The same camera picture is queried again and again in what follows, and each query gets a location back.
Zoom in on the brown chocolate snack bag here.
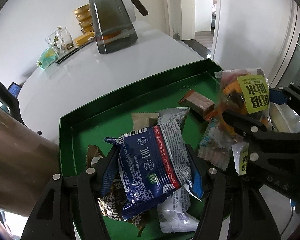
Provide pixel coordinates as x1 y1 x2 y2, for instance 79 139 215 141
85 145 146 237

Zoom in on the green label mixed snack bag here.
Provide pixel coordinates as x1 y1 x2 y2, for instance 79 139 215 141
213 68 273 176

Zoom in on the white silver snack bag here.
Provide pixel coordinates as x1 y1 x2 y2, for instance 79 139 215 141
157 107 198 233

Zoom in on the small clear candy packet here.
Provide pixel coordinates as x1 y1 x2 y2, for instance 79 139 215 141
197 118 235 171

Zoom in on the blue white snack packet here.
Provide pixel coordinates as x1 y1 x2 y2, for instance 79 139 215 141
104 125 203 219

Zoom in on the red brown wafer bar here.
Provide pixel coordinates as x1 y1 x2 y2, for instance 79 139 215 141
178 90 218 121

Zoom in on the pale green snack packet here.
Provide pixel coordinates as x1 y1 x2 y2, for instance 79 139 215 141
131 113 159 131

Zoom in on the rose gold trash bin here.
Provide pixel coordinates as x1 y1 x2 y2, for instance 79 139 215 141
0 68 62 218

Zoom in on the green tray box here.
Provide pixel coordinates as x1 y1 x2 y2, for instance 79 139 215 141
59 58 231 240

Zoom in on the black tray under jar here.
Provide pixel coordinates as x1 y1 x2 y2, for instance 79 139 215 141
56 40 94 65

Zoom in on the mint green tissue pack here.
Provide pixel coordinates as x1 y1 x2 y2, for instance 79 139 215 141
37 47 57 70

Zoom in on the clear glass jar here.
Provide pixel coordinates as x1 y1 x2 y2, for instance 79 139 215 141
45 26 74 57

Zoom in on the yellow box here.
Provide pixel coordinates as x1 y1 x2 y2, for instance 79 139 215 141
74 31 95 47

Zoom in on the dark glass pitcher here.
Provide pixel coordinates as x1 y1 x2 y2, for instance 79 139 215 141
89 0 148 54

